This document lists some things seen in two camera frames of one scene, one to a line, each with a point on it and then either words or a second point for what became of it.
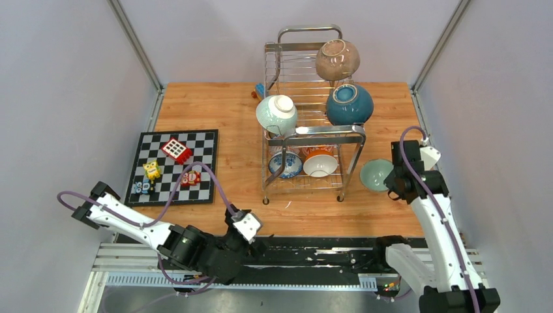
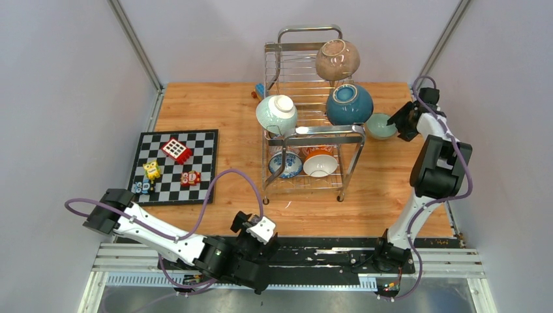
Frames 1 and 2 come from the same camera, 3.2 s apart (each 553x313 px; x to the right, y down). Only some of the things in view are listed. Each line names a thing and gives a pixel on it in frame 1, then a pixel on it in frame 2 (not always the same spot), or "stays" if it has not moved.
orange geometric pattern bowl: (274, 149) stays
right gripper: (388, 181) to (398, 119)
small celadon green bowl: (373, 173) to (376, 126)
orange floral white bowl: (304, 152) stays
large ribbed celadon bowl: (277, 114) stays
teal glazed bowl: (349, 104) stays
